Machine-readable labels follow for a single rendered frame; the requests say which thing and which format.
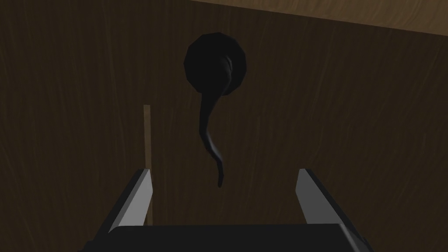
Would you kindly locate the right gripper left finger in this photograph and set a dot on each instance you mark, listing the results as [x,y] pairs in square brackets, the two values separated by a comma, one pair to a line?
[134,203]

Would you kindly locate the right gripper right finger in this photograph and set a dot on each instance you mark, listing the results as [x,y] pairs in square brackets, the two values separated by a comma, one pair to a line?
[320,201]

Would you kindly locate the dark brown wooden door leaf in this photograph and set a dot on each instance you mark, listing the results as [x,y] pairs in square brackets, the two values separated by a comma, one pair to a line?
[332,115]

